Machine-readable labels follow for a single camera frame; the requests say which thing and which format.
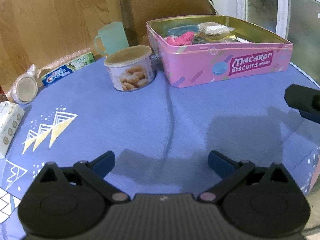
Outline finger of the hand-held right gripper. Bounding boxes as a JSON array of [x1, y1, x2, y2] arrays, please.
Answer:
[[284, 84, 320, 125]]

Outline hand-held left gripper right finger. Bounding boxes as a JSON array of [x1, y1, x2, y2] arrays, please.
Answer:
[[199, 150, 284, 204]]

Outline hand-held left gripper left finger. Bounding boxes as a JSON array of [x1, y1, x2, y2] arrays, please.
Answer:
[[37, 150, 130, 204]]

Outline pink biscuit tin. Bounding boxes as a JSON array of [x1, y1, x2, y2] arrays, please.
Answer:
[[146, 15, 294, 88]]

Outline clear noodle snack packet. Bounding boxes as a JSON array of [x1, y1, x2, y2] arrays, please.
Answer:
[[207, 33, 237, 43]]

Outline cotton swab pack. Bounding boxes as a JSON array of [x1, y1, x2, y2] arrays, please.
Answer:
[[198, 22, 232, 35]]

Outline pink fuzzy cloth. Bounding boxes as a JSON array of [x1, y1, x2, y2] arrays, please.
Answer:
[[164, 31, 197, 46]]

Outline blue plastic case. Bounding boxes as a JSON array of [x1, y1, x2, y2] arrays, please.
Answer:
[[167, 25, 201, 37]]

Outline blue printed tablecloth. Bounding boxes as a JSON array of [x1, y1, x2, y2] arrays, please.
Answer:
[[0, 55, 320, 240]]

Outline snack can with paper label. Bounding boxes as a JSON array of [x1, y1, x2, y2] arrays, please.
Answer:
[[104, 45, 157, 92]]

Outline toothpaste box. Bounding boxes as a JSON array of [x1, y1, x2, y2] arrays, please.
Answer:
[[41, 52, 96, 88]]

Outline large white tissue pack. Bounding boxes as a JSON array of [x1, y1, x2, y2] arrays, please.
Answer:
[[0, 101, 26, 159]]

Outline bagged disposable plastic cups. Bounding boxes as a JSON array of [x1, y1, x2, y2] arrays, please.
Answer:
[[9, 64, 38, 105]]

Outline green plastic cup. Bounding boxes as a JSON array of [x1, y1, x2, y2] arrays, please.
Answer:
[[94, 22, 128, 56]]

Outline wooden board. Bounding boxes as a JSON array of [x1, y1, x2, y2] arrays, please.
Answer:
[[0, 0, 130, 90]]

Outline white window frame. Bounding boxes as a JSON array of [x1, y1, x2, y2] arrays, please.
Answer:
[[222, 0, 320, 80]]

